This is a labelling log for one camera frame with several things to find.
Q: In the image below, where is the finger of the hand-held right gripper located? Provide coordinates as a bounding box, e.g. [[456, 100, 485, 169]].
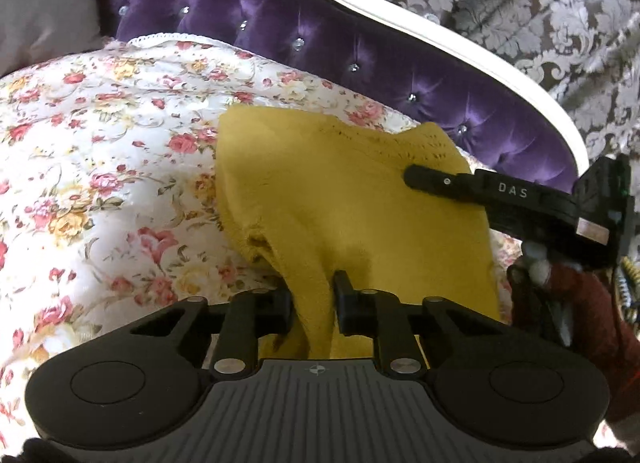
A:
[[403, 165, 581, 239]]

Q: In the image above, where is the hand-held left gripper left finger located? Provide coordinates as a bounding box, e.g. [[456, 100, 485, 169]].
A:
[[129, 286, 294, 377]]

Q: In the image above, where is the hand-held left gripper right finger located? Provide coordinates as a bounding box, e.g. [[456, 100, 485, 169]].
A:
[[332, 270, 507, 377]]

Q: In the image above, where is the yellow knit sweater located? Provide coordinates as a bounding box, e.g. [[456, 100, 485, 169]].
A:
[[214, 106, 502, 360]]

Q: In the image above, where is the person's right hand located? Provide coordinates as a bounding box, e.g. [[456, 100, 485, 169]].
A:
[[506, 242, 576, 350]]

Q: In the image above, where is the purple tufted headboard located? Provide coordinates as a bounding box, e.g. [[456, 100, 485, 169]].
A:
[[102, 0, 591, 194]]

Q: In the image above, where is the brown damask curtain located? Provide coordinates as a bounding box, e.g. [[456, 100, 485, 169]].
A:
[[304, 0, 640, 166]]

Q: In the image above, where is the floral bedspread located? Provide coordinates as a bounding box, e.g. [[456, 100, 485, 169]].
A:
[[0, 33, 526, 444]]

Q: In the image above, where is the grey pillow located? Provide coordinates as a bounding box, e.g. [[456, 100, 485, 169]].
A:
[[0, 0, 108, 78]]

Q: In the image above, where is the striped coiled cable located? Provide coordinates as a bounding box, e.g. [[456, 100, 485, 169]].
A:
[[616, 257, 640, 311]]

